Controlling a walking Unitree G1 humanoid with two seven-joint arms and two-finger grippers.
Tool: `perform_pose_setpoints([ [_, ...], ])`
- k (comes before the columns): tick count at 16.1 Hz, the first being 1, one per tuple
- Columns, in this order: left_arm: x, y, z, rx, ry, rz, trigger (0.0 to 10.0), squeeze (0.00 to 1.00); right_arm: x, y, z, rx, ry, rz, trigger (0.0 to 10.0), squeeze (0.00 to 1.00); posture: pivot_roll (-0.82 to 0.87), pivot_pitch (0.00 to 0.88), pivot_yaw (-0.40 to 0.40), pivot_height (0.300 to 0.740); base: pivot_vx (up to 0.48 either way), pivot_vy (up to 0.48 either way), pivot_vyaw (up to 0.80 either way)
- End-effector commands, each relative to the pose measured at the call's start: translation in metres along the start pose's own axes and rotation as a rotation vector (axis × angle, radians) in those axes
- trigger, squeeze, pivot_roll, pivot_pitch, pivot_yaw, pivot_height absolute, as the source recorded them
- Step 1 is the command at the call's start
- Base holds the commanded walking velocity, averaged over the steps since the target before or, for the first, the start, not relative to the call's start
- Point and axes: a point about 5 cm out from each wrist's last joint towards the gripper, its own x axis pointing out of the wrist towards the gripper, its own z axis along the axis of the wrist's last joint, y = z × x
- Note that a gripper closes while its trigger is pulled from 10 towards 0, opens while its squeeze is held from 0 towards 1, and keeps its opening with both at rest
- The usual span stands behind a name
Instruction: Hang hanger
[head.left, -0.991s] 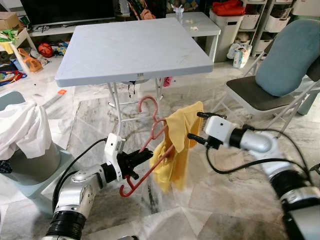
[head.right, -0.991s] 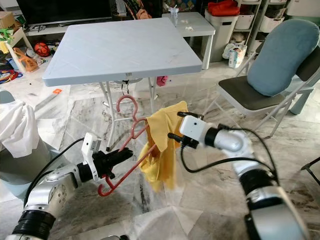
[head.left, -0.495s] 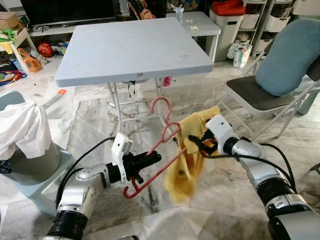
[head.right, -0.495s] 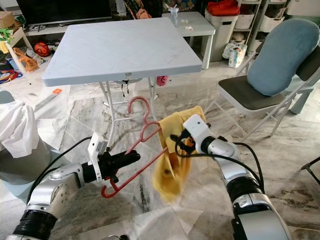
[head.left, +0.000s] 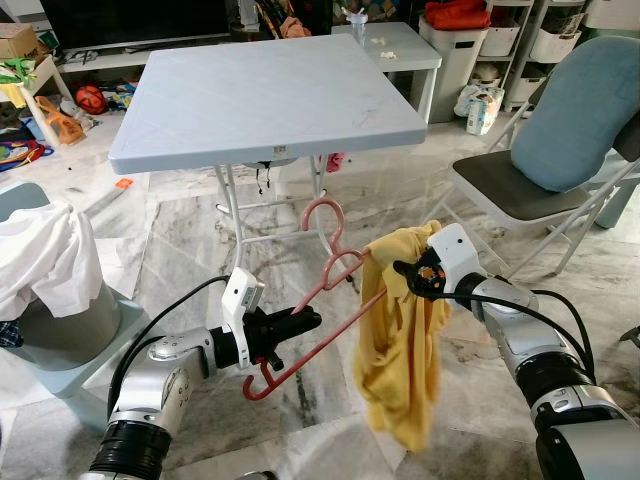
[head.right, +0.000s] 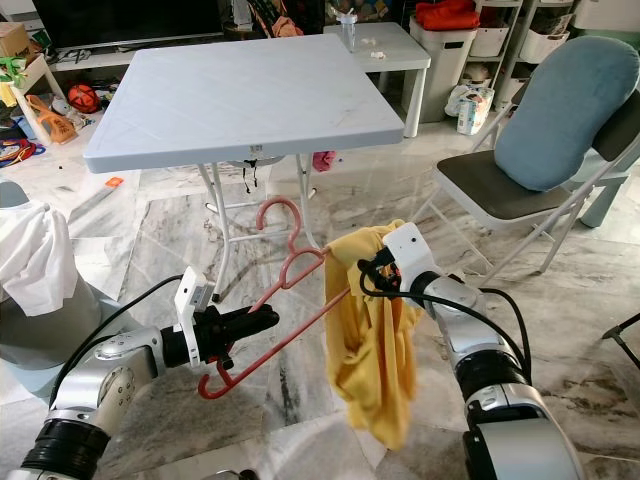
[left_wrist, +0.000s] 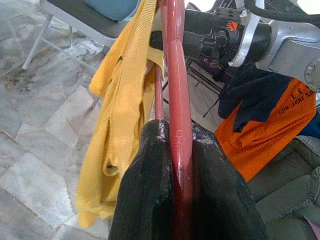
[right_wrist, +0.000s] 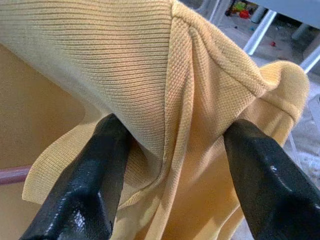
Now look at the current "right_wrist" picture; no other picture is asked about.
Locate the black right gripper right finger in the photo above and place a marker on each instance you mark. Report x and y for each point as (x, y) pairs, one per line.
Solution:
(270, 187)

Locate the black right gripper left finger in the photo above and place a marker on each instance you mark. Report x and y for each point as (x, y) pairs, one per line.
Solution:
(82, 187)

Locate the pink plastic clothes hanger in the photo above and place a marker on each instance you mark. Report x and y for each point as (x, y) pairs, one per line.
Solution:
(12, 175)

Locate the yellow polo shirt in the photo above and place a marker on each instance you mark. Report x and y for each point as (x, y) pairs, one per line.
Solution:
(150, 75)

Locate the pale grey plastic folding table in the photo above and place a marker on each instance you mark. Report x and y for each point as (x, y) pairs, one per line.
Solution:
(287, 10)

